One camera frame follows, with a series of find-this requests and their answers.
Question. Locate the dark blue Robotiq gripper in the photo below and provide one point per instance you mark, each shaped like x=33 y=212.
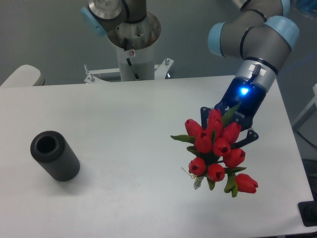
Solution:
x=250 y=96

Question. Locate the red tulip bouquet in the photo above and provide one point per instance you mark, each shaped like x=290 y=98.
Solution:
x=214 y=157

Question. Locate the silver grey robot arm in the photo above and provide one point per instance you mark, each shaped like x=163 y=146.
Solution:
x=262 y=36

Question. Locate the black device at table edge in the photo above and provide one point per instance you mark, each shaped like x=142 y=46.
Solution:
x=308 y=212

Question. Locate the black ribbed cylindrical vase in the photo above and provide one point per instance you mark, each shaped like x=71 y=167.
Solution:
x=53 y=153

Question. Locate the beige chair backrest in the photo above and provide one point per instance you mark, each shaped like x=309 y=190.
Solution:
x=25 y=76

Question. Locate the white metal base frame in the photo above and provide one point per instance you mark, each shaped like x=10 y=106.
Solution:
x=146 y=71

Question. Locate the white table leg frame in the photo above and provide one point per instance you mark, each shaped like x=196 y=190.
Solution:
x=306 y=112

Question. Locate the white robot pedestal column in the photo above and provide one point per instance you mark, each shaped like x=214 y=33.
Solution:
x=134 y=43

